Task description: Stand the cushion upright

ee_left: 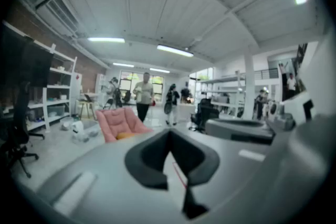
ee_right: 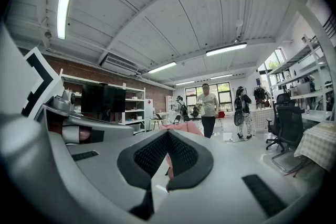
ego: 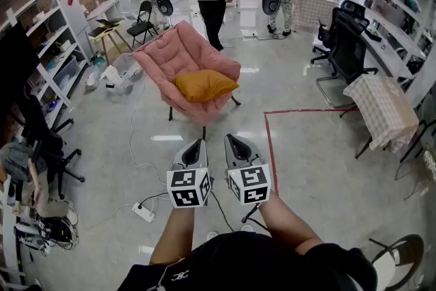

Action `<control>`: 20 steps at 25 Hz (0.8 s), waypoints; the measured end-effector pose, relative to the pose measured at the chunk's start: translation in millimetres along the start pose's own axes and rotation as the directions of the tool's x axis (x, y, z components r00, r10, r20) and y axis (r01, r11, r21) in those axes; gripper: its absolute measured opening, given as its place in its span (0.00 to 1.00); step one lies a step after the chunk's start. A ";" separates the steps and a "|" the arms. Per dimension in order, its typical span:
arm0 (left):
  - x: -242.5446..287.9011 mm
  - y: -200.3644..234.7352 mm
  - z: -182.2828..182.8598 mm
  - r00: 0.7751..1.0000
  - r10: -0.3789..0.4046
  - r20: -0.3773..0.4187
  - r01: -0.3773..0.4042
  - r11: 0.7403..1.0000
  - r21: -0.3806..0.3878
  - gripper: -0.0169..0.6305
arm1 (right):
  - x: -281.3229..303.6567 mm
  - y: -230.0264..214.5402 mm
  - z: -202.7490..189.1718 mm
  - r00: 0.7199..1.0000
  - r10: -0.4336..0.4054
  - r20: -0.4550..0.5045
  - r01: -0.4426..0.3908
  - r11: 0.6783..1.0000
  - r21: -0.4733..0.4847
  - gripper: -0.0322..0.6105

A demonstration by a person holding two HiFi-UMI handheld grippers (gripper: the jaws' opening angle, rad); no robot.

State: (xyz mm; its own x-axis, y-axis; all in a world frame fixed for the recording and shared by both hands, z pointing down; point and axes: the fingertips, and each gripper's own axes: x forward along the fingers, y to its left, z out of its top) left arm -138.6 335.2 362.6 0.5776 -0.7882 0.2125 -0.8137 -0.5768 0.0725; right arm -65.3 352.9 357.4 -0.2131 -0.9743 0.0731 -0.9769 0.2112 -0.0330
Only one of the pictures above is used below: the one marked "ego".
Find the black swivel office chair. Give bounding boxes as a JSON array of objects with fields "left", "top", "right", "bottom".
[{"left": 19, "top": 94, "right": 86, "bottom": 201}]

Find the white plastic object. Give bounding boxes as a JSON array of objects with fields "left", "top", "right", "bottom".
[{"left": 84, "top": 63, "right": 124, "bottom": 93}]

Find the orange pillow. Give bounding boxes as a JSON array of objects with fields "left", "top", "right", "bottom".
[{"left": 174, "top": 69, "right": 240, "bottom": 104}]

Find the black sled-base office chair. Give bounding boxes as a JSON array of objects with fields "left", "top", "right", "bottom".
[{"left": 315, "top": 9, "right": 379, "bottom": 119}]

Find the long white cable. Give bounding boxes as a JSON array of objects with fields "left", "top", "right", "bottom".
[{"left": 127, "top": 77, "right": 168, "bottom": 185}]

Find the person's right forearm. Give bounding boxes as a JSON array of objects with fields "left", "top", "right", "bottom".
[{"left": 257, "top": 190, "right": 324, "bottom": 255}]

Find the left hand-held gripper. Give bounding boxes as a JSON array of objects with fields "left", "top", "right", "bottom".
[{"left": 166, "top": 138, "right": 214, "bottom": 209}]

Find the yellow round table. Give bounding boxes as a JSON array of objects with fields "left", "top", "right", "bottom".
[{"left": 88, "top": 19, "right": 134, "bottom": 66}]

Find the pile of black gear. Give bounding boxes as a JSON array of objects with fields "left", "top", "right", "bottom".
[{"left": 14, "top": 215, "right": 80, "bottom": 256}]

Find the black folding chair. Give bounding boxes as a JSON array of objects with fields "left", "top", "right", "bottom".
[{"left": 126, "top": 0, "right": 160, "bottom": 49}]

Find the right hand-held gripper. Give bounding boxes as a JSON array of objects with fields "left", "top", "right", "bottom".
[{"left": 223, "top": 134, "right": 272, "bottom": 206}]

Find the white panel with red diamond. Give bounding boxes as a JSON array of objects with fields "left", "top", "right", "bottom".
[{"left": 59, "top": 0, "right": 90, "bottom": 59}]

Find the person's left forearm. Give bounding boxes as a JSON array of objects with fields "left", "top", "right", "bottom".
[{"left": 149, "top": 204, "right": 198, "bottom": 266}]

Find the red floor tape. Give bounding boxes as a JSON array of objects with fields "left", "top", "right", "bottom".
[{"left": 263, "top": 108, "right": 362, "bottom": 197}]

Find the black mesh office chair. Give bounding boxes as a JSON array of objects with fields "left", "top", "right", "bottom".
[{"left": 310, "top": 0, "right": 367, "bottom": 66}]

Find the checkered cloth table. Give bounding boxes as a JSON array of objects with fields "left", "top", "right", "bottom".
[
  {"left": 343, "top": 74, "right": 420, "bottom": 160},
  {"left": 292, "top": 0, "right": 337, "bottom": 33}
]

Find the pink padded lounge chair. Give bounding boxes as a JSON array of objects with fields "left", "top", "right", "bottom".
[{"left": 131, "top": 20, "right": 242, "bottom": 129}]

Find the clear plastic shelf bin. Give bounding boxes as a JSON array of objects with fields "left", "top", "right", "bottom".
[{"left": 52, "top": 55, "right": 82, "bottom": 90}]

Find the long white desk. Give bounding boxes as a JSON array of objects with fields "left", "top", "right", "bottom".
[{"left": 336, "top": 0, "right": 436, "bottom": 81}]

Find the black screen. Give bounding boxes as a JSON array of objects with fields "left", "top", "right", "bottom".
[{"left": 0, "top": 21, "right": 41, "bottom": 104}]

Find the person's black shirt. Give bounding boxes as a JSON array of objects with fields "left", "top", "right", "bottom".
[{"left": 117, "top": 231, "right": 378, "bottom": 291}]

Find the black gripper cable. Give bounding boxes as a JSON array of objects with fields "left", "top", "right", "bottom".
[
  {"left": 208, "top": 189, "right": 236, "bottom": 233},
  {"left": 240, "top": 202, "right": 270, "bottom": 233}
]

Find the white shelving unit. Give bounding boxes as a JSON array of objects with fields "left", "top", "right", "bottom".
[{"left": 0, "top": 0, "right": 92, "bottom": 134}]

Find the clear plastic storage box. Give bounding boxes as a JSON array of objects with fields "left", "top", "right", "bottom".
[{"left": 110, "top": 52, "right": 145, "bottom": 95}]

